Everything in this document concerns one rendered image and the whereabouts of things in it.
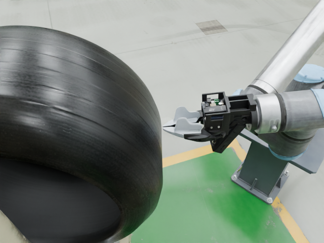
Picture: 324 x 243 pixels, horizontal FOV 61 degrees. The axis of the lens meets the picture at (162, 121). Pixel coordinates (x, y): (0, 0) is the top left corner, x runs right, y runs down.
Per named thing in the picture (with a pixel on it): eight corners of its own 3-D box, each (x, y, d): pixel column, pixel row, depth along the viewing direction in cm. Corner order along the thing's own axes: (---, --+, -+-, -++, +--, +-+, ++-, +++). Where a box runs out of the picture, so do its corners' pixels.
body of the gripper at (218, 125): (198, 93, 63) (251, 87, 62) (199, 118, 69) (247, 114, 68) (202, 116, 58) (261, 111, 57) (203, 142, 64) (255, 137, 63)
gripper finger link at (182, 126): (160, 114, 62) (200, 110, 61) (163, 131, 66) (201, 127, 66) (160, 124, 60) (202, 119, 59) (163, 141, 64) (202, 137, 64)
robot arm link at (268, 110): (265, 113, 69) (277, 142, 62) (245, 114, 69) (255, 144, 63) (271, 85, 63) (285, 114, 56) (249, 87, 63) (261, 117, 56)
